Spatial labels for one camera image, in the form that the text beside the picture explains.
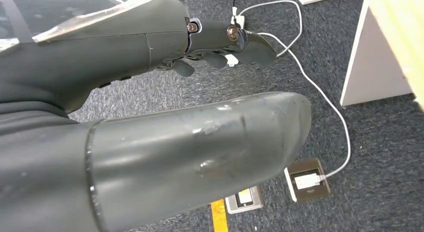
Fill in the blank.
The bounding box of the yellow floor tape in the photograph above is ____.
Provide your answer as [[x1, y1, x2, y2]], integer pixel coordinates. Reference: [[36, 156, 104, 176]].
[[210, 199, 229, 232]]

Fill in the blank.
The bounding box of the silver floor socket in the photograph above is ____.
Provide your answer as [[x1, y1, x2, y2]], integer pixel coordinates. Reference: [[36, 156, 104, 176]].
[[224, 185, 265, 214]]

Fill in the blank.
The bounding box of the brown floor socket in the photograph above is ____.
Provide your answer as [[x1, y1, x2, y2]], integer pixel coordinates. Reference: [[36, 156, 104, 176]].
[[284, 158, 331, 203]]

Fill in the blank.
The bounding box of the white power plug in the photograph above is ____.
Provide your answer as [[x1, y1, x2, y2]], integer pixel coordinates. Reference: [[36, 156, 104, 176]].
[[294, 173, 327, 190]]

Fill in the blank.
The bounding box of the white power strip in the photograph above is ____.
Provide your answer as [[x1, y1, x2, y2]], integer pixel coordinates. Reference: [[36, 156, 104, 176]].
[[225, 6, 247, 68]]

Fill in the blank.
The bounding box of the white desk leg panel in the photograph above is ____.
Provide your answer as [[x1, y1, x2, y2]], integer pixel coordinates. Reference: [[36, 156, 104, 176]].
[[339, 0, 415, 107]]

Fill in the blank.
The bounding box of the white power cable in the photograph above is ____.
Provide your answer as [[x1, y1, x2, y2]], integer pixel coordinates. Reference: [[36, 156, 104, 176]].
[[236, 0, 352, 180]]

